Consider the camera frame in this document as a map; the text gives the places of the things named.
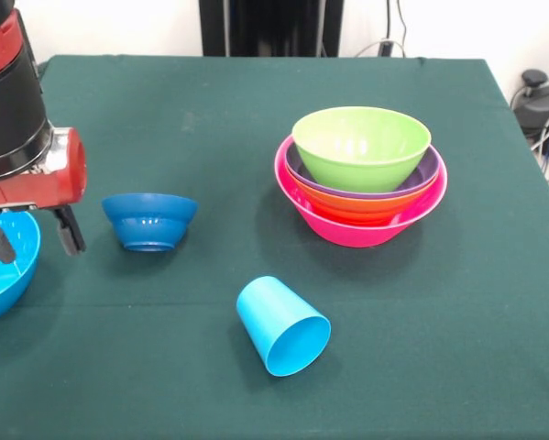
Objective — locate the light blue bowl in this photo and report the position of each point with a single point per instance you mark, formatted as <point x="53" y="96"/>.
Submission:
<point x="8" y="284"/>

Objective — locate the large orange bowl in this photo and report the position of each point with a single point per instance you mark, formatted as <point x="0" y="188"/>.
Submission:
<point x="356" y="208"/>

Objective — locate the dark green table cloth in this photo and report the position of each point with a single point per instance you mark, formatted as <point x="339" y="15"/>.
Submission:
<point x="255" y="298"/>

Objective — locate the small dark blue bowl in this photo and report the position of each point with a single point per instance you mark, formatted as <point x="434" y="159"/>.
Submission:
<point x="148" y="224"/>

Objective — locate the pink bowl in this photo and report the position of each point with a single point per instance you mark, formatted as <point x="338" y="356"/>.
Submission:
<point x="347" y="236"/>

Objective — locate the purple bowl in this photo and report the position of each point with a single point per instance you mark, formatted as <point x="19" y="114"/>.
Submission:
<point x="427" y="172"/>

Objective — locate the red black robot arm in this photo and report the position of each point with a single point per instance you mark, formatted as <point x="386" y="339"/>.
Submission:
<point x="8" y="101"/>

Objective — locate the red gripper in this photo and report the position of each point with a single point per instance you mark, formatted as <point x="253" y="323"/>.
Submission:
<point x="49" y="188"/>

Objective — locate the light blue cup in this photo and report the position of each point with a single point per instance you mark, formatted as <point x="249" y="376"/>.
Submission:
<point x="274" y="316"/>

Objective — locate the lime green bowl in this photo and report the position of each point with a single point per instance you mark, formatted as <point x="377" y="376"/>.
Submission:
<point x="361" y="146"/>

